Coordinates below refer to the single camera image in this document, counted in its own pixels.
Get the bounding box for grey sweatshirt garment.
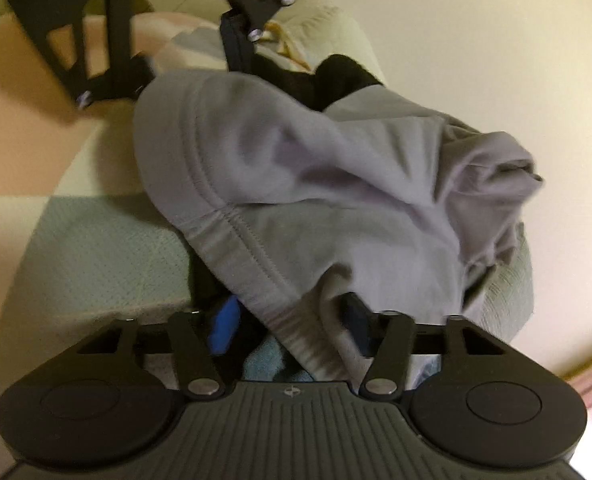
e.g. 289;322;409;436
134;69;542;382

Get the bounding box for black garment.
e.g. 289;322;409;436
251;54;381;112

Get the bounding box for blue denim garment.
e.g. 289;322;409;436
243;336;313;382

